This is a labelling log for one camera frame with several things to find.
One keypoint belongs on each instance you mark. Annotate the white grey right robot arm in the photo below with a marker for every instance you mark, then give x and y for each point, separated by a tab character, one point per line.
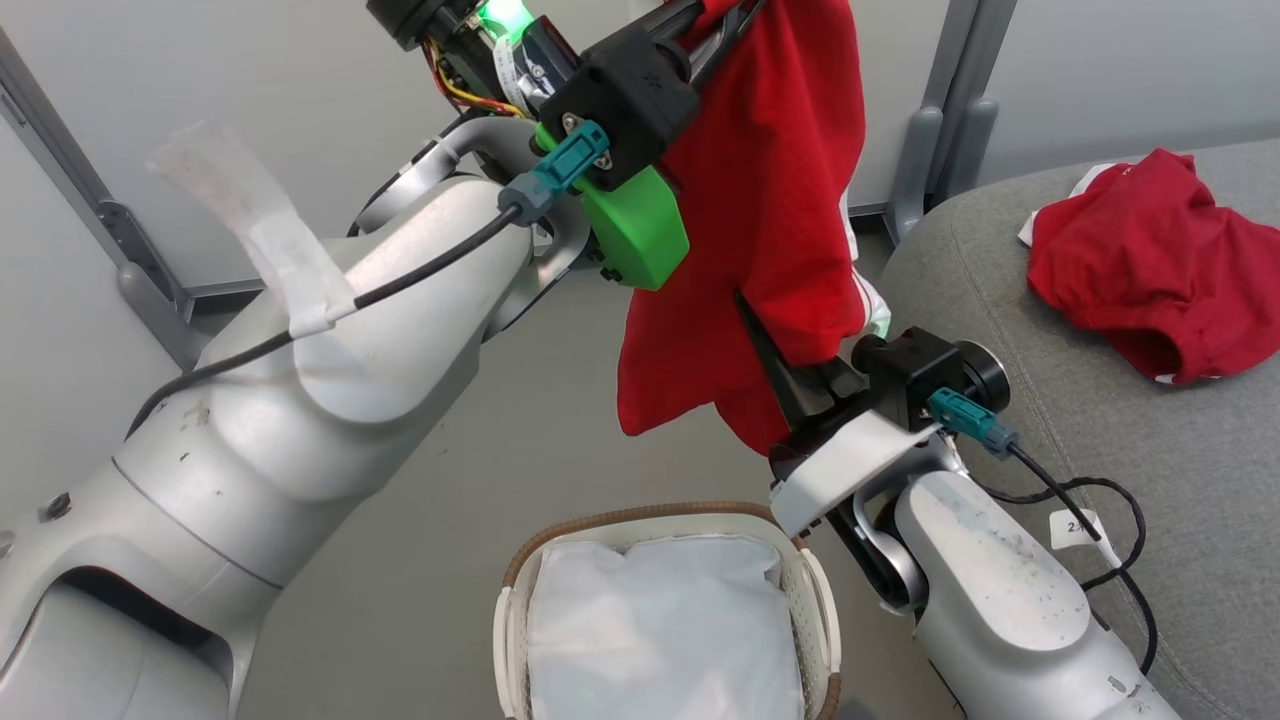
1000	600

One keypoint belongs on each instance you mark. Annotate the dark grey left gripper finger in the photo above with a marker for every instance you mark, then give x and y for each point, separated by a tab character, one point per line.
650	20
725	45

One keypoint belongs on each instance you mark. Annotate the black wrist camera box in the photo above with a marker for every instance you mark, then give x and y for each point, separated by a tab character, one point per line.
930	375
620	100

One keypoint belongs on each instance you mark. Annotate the red garment with white stripes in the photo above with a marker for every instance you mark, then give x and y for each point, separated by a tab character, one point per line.
760	200

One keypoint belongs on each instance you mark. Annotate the white laundry basket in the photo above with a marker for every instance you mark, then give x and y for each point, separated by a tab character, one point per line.
815	600

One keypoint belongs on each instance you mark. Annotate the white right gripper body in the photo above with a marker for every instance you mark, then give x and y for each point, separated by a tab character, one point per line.
850	460

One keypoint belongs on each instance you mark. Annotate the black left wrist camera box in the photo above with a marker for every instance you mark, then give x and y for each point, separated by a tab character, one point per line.
620	100

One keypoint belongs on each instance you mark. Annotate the white cloth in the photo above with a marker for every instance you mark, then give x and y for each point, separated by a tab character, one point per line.
660	630

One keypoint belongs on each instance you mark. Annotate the translucent white tape strip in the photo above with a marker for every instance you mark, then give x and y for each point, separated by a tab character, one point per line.
290	250

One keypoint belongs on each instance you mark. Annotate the red garment with white trim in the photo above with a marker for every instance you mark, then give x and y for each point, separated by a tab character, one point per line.
1150	260

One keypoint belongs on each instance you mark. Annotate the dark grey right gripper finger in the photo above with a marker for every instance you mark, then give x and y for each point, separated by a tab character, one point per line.
780	380
835	380

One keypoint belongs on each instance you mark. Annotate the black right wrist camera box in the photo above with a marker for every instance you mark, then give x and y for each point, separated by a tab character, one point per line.
930	375

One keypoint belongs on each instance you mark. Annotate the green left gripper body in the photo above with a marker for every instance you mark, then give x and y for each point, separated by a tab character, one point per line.
630	225

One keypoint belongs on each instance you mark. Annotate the grey metal partition post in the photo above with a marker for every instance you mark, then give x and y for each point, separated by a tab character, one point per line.
940	120
130	270

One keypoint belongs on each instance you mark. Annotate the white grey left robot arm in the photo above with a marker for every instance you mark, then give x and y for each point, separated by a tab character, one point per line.
300	400

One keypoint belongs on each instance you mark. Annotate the grey couch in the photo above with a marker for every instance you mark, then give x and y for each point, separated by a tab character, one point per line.
1150	480

